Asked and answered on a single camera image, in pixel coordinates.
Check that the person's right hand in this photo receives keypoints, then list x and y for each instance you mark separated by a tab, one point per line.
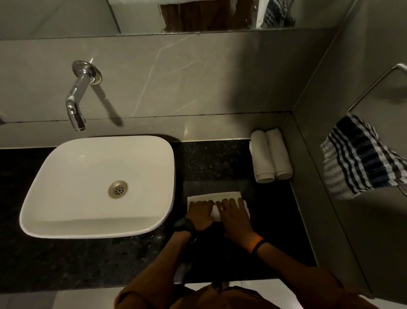
237	219

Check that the person's left hand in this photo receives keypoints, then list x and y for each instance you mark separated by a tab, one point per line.
198	216

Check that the person's right fingers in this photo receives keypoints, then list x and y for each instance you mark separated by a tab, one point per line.
231	205

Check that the person's left fingers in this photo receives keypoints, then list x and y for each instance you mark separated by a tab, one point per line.
201	205

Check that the white hand towel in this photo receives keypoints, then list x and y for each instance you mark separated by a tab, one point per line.
216	203

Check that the person's right forearm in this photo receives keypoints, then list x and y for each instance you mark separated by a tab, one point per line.
305	277

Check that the person's left forearm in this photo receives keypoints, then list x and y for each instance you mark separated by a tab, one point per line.
159	270

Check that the black wristwatch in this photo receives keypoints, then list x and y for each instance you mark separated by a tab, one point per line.
186	226

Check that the orange wristband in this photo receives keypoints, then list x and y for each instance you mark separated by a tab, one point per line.
257	242

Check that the black wristband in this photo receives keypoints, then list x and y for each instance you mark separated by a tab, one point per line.
261	245

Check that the rolled white towel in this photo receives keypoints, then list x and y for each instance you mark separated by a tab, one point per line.
279	152
262	156

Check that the chrome sink drain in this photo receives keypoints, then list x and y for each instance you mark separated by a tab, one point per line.
118	189

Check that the white ceramic sink basin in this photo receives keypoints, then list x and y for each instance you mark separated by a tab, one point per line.
98	187

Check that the striped hanging towel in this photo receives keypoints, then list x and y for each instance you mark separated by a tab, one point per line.
359	159

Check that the chrome wall faucet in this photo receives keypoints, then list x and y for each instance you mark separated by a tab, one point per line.
78	95

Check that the wall mirror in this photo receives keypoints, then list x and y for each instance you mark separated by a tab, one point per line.
178	14

